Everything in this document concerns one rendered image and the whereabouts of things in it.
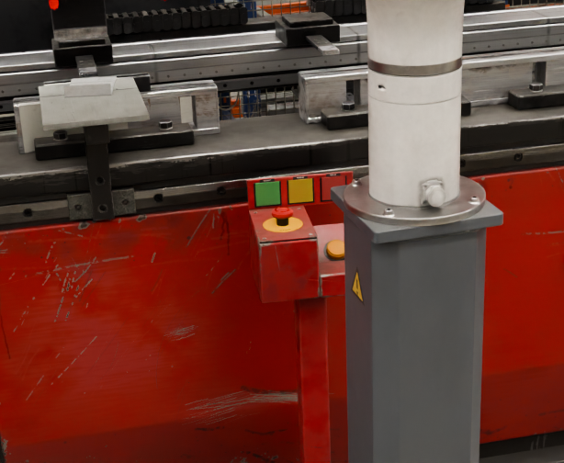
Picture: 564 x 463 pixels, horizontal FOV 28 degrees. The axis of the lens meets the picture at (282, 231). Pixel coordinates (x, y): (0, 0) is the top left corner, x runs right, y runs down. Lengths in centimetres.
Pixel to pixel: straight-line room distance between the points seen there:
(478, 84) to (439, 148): 95
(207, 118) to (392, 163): 85
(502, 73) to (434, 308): 98
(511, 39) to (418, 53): 129
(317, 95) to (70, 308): 64
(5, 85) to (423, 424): 127
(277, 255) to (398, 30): 69
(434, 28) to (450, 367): 46
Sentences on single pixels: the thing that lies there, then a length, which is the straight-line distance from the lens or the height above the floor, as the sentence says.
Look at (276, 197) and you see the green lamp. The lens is 214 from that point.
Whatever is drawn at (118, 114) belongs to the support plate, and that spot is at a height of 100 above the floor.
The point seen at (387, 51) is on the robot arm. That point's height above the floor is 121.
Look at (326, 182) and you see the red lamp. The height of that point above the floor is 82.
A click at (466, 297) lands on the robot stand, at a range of 155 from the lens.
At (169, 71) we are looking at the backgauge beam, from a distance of 252.
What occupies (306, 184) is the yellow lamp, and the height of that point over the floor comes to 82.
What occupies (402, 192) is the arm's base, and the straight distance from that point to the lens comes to 149.
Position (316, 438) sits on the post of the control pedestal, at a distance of 227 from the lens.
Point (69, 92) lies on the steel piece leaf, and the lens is 214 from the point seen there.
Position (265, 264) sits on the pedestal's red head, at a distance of 202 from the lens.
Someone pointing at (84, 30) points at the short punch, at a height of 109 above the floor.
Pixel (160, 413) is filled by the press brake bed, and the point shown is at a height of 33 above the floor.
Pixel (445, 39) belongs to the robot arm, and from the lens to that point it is 145.
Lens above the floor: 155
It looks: 22 degrees down
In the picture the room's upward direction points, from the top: 2 degrees counter-clockwise
